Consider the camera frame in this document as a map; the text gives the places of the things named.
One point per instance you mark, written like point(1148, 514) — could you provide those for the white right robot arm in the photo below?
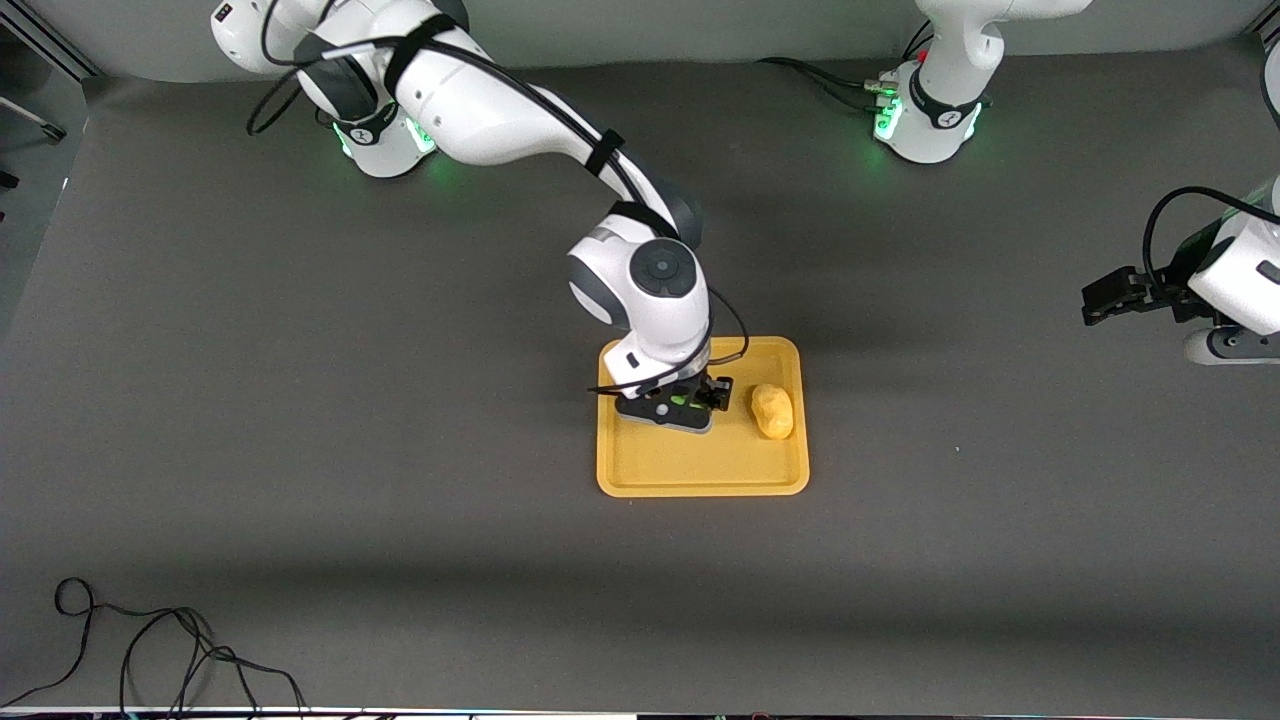
point(500, 110)

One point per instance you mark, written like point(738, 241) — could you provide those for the aluminium frame rail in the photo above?
point(60, 50)
point(1272, 30)

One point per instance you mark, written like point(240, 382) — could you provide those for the dark grey table cloth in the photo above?
point(300, 420)

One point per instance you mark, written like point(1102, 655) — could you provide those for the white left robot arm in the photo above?
point(930, 135)

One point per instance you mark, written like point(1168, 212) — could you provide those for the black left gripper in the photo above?
point(1168, 293)

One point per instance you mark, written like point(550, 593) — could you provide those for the yellow plastic tray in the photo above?
point(680, 465)

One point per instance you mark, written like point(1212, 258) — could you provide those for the grey metal bar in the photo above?
point(35, 118)

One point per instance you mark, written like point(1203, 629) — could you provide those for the yellow potato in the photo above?
point(772, 412)

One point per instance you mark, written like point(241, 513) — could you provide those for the green apple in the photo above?
point(681, 400)

